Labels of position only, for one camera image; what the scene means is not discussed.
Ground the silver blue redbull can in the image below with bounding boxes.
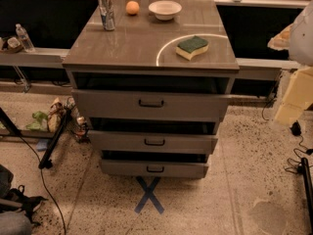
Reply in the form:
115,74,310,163
98,0,115,31

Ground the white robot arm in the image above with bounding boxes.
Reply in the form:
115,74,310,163
274,1,313,126

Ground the white paper bowl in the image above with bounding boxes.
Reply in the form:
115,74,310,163
149,1,182,21

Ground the small bowl on shelf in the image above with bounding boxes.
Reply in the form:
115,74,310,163
0,36,22,54

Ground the black power adapter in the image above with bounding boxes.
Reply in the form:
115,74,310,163
291,121,301,136

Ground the black stand right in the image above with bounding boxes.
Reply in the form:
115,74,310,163
300,158,313,235

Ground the green yellow sponge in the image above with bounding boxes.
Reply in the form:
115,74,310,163
176,35,208,61

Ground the grey drawer cabinet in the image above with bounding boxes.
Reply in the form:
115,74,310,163
64,0,239,164

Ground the blue tape cross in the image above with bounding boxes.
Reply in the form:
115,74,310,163
135,176,164,214

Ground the orange fruit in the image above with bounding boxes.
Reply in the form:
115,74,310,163
126,1,140,16

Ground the middle grey drawer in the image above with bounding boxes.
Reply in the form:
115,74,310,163
89,130,217,155

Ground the top grey drawer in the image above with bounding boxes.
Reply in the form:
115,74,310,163
72,89,228,121

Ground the brown snack bag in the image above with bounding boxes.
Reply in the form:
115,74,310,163
48,97,65,132

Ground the green crumpled bag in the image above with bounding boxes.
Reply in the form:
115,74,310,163
26,111,48,131

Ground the black tripod leg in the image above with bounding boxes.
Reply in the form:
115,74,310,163
38,110,70,169

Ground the clear plastic water bottle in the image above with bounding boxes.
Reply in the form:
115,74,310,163
16,23,35,52

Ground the black shoe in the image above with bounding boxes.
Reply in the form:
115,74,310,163
0,185,46,226

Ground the blue jeans leg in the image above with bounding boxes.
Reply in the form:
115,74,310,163
0,211,32,235

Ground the black floor cable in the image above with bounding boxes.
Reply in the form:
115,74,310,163
13,130,67,235

